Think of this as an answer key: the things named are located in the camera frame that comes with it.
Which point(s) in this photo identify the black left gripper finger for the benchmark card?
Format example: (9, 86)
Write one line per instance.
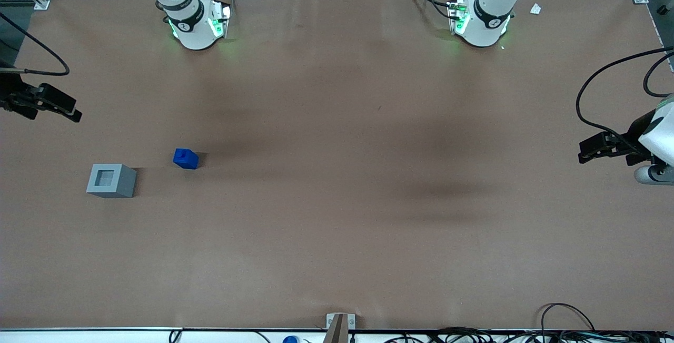
(592, 156)
(595, 144)

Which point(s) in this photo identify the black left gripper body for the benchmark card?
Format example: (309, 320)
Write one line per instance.
(632, 136)

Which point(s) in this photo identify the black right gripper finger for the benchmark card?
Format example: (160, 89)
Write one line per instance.
(55, 98)
(75, 117)

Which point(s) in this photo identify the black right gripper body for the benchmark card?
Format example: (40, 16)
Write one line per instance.
(10, 99)

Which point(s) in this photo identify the blue plastic part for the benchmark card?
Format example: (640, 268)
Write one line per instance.
(185, 159)

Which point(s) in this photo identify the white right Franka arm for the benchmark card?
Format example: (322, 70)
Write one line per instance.
(195, 27)

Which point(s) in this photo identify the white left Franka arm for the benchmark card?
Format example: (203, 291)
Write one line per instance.
(487, 21)

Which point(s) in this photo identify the gray square base block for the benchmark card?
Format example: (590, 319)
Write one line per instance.
(124, 185)

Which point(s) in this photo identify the small black block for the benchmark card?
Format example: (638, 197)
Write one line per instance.
(663, 10)

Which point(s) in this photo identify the white paper scrap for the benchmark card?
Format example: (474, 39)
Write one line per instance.
(535, 9)

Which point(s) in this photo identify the brown table cover sheet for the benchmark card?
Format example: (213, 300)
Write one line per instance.
(337, 174)

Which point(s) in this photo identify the blue round cap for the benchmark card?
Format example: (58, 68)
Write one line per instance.
(290, 340)

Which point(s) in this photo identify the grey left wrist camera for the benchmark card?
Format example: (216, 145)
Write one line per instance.
(650, 174)

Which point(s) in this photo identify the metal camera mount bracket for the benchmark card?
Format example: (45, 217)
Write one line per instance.
(337, 330)

